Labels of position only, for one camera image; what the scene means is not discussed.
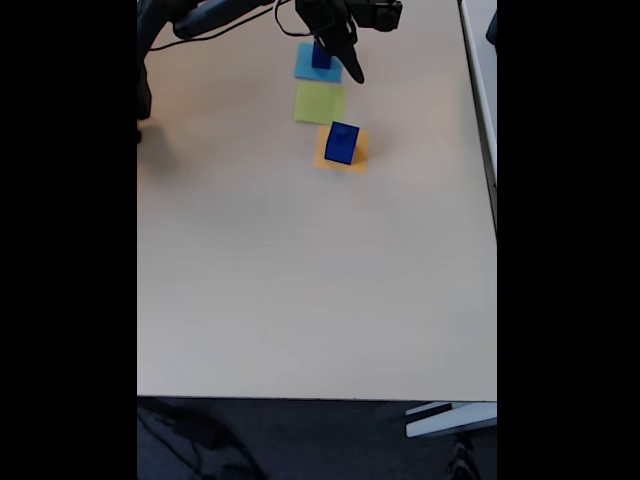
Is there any medium blue cube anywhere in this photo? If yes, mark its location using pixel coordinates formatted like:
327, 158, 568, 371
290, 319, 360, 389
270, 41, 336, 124
310, 42, 333, 70

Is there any white table foot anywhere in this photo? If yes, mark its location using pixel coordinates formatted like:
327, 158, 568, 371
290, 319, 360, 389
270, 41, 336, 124
404, 401, 498, 439

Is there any orange paper square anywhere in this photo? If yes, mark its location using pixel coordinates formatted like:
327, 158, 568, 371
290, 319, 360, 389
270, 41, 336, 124
313, 124, 372, 176

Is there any blue paper square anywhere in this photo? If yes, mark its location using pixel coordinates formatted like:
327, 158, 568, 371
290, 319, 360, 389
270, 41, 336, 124
293, 41, 345, 84

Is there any white neighbouring table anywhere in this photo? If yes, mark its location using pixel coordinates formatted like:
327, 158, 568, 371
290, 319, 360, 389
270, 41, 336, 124
457, 0, 498, 236

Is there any black camera box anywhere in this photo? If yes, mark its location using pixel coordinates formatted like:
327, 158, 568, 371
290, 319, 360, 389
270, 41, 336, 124
349, 0, 404, 32

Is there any large blue cube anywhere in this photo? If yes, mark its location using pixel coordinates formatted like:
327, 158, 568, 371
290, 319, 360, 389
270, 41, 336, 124
324, 120, 361, 167

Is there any green paper square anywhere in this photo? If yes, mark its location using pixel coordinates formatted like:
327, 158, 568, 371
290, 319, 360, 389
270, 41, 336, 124
292, 81, 347, 126

